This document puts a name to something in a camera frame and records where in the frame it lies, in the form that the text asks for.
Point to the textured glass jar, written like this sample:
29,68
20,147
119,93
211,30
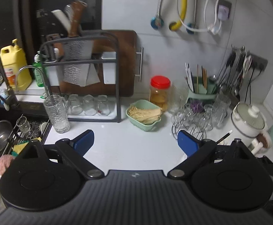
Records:
178,98

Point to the tall textured glass mug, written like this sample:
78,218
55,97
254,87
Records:
220,107
56,114

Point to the green plastic basket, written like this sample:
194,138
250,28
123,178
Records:
138,124

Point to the patterned steel cleaver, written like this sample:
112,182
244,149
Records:
76,61

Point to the row of hanging kitchen utensils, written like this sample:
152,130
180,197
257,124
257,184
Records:
230,61

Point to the green utensil holder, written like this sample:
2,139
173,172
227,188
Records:
202,96

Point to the small glass goblet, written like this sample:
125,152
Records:
22,124

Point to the white drip tray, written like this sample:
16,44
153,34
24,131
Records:
113,116

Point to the pink cloth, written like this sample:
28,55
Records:
5,165

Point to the purple-lid glass cup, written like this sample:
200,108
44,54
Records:
196,105

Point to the dark kitchen faucet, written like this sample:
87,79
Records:
8,93

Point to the green dish soap bottle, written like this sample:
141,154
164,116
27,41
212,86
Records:
38,75

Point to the black sink drain rack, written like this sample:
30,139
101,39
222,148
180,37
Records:
12,140

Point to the black sink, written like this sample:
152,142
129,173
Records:
33,107

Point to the patterned ceramic bowl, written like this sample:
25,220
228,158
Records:
265,139

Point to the white electric cooking pot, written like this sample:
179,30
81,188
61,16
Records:
246,121

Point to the black dish rack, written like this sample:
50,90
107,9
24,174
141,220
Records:
117,86

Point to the blue wall pipe fitting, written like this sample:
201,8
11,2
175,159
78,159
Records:
157,23
190,28

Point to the yellow cloth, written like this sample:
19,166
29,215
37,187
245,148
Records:
19,147

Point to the chrome curved faucet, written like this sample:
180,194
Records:
29,67

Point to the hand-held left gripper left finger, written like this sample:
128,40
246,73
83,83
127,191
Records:
85,141

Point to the white power adapter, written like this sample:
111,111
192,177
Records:
223,10

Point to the small clear drinking glass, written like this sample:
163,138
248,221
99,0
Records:
103,106
89,106
75,105

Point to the steel wool scrubber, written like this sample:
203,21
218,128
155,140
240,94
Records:
35,127

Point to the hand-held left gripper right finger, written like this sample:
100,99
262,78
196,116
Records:
188,143

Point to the red-lid plastic jar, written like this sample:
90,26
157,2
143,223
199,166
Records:
160,93

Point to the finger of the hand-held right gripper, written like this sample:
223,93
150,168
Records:
269,166

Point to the white plastic rack cup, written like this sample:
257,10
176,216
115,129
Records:
53,78
109,70

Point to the grey wall socket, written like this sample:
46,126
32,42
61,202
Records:
259,62

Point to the yellow detergent bottle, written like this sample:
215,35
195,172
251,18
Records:
14,61

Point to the wooden cutting board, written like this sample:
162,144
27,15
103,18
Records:
124,63

